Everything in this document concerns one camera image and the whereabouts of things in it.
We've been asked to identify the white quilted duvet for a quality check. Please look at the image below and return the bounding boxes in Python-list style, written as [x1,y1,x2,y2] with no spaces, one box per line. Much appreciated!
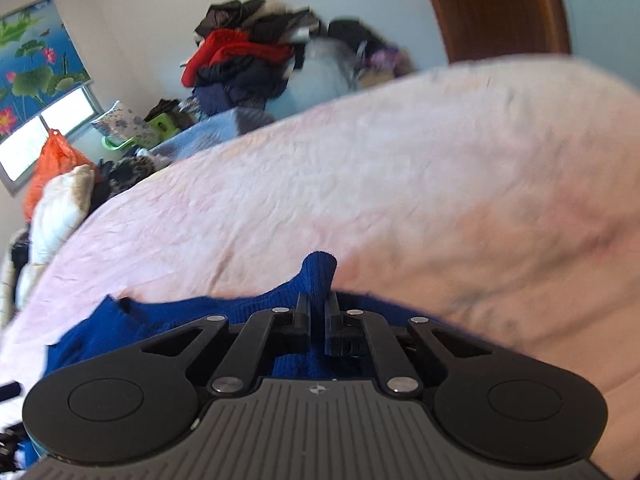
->
[1,165,94,328]

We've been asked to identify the green plastic stool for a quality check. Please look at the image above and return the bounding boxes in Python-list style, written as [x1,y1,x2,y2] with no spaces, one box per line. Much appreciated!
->
[144,99,194,141]

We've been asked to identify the orange plastic bag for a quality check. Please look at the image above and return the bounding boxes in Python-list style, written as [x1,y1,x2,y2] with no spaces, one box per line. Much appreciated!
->
[23,129,96,222]

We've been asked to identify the floral pillow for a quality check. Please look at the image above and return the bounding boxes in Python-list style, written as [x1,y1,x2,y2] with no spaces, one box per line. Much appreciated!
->
[91,101,160,148]

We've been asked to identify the pile of clothes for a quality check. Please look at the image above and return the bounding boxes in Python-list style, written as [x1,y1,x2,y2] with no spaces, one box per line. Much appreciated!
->
[181,0,414,118]

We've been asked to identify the black patterned garment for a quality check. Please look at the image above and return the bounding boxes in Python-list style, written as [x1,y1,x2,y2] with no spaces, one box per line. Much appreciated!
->
[89,154,171,214]

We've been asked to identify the brown wooden door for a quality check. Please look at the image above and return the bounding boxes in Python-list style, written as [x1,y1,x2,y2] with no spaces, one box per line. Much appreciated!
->
[431,0,572,63]

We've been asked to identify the pink bedspread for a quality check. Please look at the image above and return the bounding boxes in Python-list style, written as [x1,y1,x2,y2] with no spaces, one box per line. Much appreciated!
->
[1,56,639,479]

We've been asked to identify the lotus print window blind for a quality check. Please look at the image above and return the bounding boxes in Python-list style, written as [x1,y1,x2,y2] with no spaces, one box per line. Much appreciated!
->
[0,0,91,139]

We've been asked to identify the light blue knit blanket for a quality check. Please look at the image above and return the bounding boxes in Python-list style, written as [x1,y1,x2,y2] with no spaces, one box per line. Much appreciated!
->
[151,107,274,162]

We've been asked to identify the blue v-neck sweater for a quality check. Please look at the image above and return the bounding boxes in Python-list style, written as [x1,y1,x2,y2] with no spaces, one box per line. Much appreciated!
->
[19,250,482,468]

